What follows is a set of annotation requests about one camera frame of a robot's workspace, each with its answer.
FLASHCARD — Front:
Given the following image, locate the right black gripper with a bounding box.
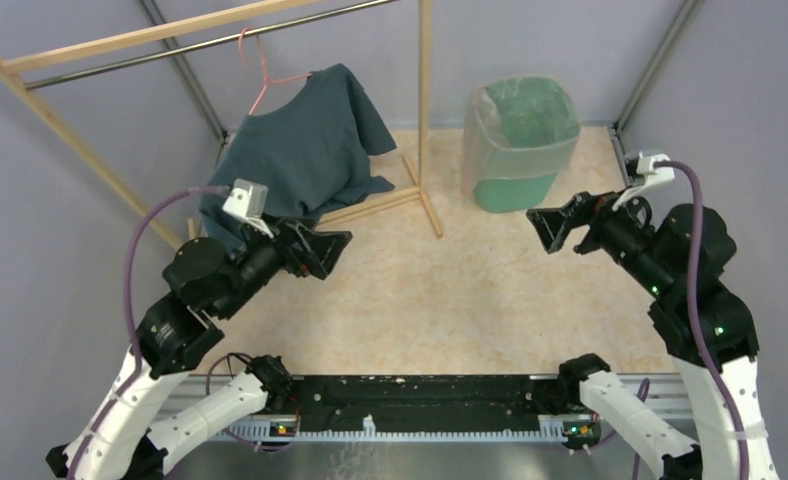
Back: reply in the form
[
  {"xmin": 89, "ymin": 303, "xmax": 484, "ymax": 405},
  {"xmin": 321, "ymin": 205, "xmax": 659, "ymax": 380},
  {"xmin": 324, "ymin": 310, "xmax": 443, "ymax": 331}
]
[{"xmin": 525, "ymin": 179, "xmax": 672, "ymax": 294}]

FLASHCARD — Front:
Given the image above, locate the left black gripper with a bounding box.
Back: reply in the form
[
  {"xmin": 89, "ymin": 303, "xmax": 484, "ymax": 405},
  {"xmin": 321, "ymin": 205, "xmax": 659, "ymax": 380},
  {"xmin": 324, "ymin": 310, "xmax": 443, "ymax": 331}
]
[{"xmin": 216, "ymin": 211, "xmax": 354, "ymax": 319}]

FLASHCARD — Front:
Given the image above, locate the green plastic trash bin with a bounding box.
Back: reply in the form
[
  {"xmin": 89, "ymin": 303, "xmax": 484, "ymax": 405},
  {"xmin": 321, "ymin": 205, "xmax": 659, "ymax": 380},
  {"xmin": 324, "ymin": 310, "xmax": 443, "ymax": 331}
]
[{"xmin": 463, "ymin": 75, "xmax": 581, "ymax": 215}]

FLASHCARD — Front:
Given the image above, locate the pink plastic trash bag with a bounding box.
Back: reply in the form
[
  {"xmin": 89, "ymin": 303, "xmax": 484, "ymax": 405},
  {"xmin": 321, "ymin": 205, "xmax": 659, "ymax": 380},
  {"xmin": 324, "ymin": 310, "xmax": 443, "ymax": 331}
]
[{"xmin": 460, "ymin": 74, "xmax": 582, "ymax": 199}]

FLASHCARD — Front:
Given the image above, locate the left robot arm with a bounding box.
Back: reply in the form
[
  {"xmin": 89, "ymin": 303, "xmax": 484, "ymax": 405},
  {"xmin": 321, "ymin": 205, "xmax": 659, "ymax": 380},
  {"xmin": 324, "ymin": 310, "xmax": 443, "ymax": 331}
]
[{"xmin": 46, "ymin": 218, "xmax": 352, "ymax": 479}]

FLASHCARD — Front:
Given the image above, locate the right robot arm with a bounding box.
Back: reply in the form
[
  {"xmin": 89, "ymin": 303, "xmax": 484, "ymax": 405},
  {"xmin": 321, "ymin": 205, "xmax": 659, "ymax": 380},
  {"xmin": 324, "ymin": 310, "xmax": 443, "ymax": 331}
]
[{"xmin": 526, "ymin": 192, "xmax": 779, "ymax": 479}]

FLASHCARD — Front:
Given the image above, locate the dark teal t-shirt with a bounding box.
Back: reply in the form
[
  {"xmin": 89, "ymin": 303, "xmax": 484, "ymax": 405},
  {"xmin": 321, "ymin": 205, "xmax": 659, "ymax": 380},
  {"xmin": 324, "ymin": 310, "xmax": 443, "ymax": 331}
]
[{"xmin": 208, "ymin": 64, "xmax": 397, "ymax": 221}]

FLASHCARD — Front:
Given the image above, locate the pink clothes hanger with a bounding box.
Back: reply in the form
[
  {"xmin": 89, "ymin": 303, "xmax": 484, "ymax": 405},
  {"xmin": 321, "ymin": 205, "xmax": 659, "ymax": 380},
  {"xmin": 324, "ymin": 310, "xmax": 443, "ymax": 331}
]
[{"xmin": 236, "ymin": 27, "xmax": 312, "ymax": 116}]

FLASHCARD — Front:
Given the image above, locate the metal hanging rod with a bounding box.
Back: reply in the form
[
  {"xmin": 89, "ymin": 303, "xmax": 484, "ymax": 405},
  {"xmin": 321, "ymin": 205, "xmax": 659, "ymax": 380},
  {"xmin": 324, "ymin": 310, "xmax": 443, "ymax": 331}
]
[{"xmin": 26, "ymin": 0, "xmax": 396, "ymax": 91}]

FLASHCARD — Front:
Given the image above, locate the wooden clothes rack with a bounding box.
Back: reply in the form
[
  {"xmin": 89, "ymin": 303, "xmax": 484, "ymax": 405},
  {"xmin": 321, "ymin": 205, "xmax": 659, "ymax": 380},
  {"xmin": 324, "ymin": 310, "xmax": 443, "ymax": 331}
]
[{"xmin": 0, "ymin": 0, "xmax": 446, "ymax": 252}]

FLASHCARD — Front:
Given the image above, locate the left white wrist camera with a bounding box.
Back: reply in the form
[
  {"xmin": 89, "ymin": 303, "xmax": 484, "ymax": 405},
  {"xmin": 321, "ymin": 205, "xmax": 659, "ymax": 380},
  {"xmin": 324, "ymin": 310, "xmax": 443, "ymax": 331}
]
[{"xmin": 222, "ymin": 179, "xmax": 274, "ymax": 238}]

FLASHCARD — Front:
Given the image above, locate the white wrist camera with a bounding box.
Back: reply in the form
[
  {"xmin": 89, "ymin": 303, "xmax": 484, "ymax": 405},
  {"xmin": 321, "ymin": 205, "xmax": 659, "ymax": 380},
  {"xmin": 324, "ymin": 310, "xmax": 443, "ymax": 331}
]
[
  {"xmin": 612, "ymin": 151, "xmax": 675, "ymax": 211},
  {"xmin": 222, "ymin": 179, "xmax": 274, "ymax": 238}
]

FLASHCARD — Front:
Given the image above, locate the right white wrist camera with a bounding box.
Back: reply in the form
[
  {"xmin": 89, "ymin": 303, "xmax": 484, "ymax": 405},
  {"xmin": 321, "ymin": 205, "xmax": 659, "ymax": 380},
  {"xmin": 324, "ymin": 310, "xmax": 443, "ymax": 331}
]
[{"xmin": 612, "ymin": 151, "xmax": 675, "ymax": 211}]

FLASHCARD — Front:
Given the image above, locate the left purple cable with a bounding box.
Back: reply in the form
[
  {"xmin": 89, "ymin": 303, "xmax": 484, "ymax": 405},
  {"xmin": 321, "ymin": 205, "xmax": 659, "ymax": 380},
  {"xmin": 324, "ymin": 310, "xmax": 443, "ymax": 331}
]
[{"xmin": 65, "ymin": 186, "xmax": 230, "ymax": 480}]

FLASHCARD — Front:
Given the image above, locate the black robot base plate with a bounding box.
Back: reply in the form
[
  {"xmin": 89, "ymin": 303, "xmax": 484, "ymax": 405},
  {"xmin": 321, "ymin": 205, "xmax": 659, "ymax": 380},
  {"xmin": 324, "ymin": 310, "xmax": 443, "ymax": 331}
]
[{"xmin": 260, "ymin": 375, "xmax": 604, "ymax": 439}]

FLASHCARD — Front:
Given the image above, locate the white toothed cable rail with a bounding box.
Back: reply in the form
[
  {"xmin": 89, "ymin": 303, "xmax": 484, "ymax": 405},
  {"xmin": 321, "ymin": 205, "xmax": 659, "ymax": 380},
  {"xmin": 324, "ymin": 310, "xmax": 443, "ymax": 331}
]
[{"xmin": 211, "ymin": 416, "xmax": 568, "ymax": 444}]

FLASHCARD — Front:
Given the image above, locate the aluminium frame post right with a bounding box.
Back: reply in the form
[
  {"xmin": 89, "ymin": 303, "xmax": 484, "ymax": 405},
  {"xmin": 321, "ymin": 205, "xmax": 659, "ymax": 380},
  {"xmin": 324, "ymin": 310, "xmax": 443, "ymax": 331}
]
[{"xmin": 613, "ymin": 0, "xmax": 704, "ymax": 135}]

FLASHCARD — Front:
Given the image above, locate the aluminium frame post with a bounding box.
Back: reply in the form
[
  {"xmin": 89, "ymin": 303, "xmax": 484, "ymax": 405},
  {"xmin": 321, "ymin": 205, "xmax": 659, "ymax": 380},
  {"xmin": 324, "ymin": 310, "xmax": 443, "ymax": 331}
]
[
  {"xmin": 613, "ymin": 0, "xmax": 704, "ymax": 135},
  {"xmin": 136, "ymin": 0, "xmax": 228, "ymax": 145}
]

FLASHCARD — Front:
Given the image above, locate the aluminium frame post left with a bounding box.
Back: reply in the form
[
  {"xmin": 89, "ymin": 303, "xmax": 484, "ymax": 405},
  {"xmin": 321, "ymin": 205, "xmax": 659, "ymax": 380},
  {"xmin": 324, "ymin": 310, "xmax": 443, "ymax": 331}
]
[{"xmin": 136, "ymin": 0, "xmax": 228, "ymax": 145}]

